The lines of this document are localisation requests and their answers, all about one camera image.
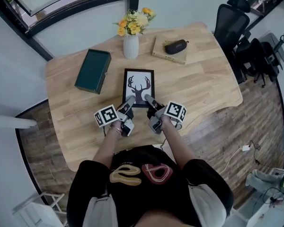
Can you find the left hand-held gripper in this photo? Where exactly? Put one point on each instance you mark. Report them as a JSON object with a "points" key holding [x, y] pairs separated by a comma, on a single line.
{"points": [[107, 115]]}

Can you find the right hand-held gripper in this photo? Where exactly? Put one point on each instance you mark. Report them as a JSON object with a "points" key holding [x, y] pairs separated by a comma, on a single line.
{"points": [[174, 111]]}

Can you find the black deer picture frame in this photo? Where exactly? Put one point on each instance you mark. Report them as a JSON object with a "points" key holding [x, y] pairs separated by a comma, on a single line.
{"points": [[139, 79]]}

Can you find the person's left forearm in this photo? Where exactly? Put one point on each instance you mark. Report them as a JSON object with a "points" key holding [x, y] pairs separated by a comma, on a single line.
{"points": [[106, 145]]}

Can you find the person's right forearm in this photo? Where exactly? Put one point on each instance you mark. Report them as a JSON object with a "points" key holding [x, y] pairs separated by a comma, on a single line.
{"points": [[177, 143]]}

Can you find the wooden table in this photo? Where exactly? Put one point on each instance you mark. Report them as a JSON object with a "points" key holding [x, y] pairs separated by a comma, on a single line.
{"points": [[191, 84]]}

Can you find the dark green box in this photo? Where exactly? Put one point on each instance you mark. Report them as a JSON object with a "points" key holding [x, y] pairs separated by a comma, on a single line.
{"points": [[92, 72]]}

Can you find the beige book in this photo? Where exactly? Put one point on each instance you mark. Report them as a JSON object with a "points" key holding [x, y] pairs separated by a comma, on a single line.
{"points": [[159, 48]]}

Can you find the white ribbed vase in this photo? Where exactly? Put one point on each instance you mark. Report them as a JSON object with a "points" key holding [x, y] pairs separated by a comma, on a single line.
{"points": [[130, 47]]}

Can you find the black glasses case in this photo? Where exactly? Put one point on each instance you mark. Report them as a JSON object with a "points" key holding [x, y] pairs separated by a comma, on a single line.
{"points": [[176, 46]]}

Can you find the yellow flower bouquet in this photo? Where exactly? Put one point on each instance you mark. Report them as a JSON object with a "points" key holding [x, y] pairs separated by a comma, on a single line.
{"points": [[135, 22]]}

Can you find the person's black printed shirt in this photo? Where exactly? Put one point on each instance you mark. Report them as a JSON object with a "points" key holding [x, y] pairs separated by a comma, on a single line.
{"points": [[142, 197]]}

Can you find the white power adapter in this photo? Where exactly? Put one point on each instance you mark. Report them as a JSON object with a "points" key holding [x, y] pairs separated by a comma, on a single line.
{"points": [[245, 148]]}

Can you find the black mesh office chair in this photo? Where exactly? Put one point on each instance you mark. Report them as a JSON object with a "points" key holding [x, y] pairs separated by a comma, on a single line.
{"points": [[229, 25]]}

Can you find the white pipe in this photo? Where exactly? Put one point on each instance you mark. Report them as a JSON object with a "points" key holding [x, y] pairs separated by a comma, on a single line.
{"points": [[11, 122]]}

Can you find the grey crumpled cloth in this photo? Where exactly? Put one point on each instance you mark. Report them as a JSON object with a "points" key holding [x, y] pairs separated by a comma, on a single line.
{"points": [[260, 180]]}

